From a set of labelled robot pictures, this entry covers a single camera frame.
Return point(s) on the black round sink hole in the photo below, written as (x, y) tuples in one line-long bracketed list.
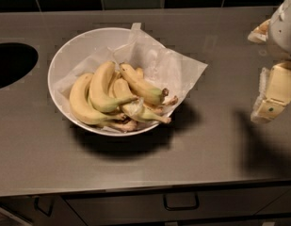
[(16, 61)]

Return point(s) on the white round bowl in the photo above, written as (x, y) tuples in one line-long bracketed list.
[(83, 54)]

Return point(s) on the black drawer handle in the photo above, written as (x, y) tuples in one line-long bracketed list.
[(181, 201)]

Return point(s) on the white paper liner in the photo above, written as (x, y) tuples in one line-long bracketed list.
[(163, 67)]

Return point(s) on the hidden inner yellow banana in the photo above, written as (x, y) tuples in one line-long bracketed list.
[(117, 75)]

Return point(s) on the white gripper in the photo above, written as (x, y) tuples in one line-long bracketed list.
[(283, 28)]

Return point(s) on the grey drawer front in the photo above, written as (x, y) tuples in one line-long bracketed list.
[(260, 202)]

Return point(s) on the black left cabinet handle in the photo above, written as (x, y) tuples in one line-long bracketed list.
[(44, 205)]

